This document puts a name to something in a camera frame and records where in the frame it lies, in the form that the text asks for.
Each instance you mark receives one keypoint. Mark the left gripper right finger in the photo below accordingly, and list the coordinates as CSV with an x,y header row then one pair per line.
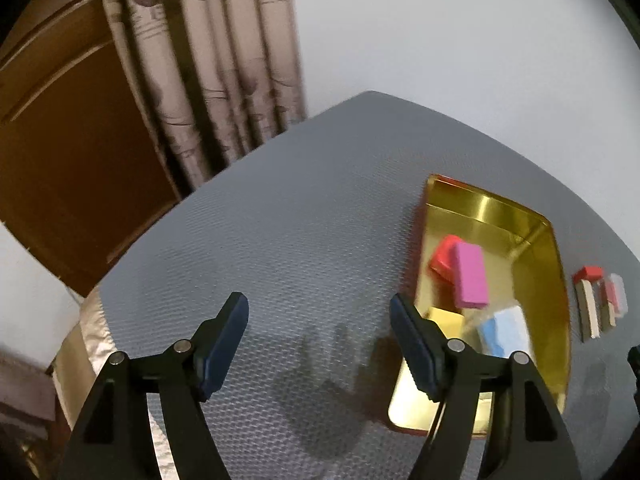
x,y
527,437

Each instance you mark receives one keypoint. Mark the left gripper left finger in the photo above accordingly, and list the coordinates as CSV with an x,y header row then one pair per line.
x,y
184,376

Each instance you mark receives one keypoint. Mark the clear case with red insert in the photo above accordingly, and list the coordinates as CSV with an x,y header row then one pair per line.
x,y
615,289

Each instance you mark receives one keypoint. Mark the red gold lipstick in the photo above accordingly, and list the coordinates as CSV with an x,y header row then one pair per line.
x,y
608,305

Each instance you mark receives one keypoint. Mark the gold metallic bar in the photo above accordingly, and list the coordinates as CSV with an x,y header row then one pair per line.
x,y
588,310

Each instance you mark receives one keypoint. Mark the red rectangular block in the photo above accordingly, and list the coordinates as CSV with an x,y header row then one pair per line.
x,y
588,273

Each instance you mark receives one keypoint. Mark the pink rectangular block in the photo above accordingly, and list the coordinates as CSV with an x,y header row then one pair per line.
x,y
470,282

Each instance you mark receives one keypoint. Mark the beige table cloth edge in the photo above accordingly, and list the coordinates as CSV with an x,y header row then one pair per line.
x,y
85,349

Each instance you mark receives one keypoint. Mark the light blue white block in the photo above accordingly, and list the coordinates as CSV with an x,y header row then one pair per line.
x,y
505,332

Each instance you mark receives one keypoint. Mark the gold wrapped small block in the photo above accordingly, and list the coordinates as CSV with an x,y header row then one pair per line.
x,y
450,323

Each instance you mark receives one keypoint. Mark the orange red block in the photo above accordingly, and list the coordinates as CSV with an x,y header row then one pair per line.
x,y
444,260

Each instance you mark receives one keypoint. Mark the brown wooden door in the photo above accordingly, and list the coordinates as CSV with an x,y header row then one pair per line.
x,y
81,178

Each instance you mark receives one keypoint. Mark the grey mesh mat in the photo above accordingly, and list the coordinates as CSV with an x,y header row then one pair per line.
x,y
317,228

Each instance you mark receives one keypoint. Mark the beige patterned curtain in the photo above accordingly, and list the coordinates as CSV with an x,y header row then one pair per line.
x,y
213,79

